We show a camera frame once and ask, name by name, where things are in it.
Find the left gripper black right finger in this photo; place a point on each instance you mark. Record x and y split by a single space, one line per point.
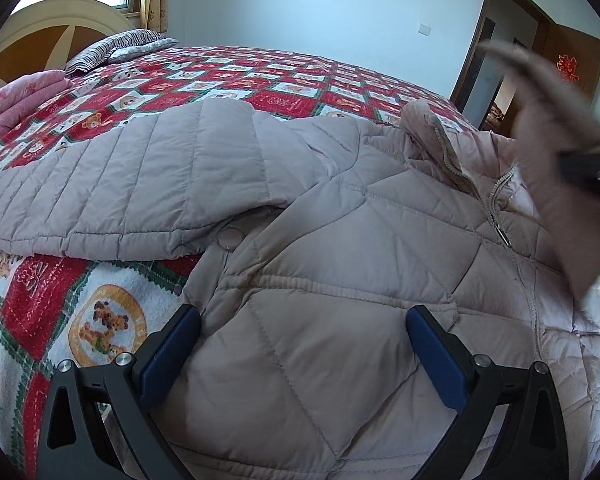
532 441

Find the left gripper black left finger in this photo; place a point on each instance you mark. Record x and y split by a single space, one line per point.
74 443

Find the beige quilted down jacket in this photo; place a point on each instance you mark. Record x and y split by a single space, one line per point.
330 269

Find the red double happiness decoration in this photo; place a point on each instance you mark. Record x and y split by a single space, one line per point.
567 66

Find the brown wooden door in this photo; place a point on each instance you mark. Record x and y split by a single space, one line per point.
574 55

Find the red patchwork bear bedspread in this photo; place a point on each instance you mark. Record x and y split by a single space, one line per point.
55 309

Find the pink folded quilt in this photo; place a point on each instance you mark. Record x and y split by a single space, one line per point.
21 97

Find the striped grey pillow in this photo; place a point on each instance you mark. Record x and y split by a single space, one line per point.
118 48

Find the cream and wood headboard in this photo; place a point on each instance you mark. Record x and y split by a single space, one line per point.
46 34

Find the white wall switch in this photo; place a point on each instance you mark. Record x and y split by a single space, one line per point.
424 29

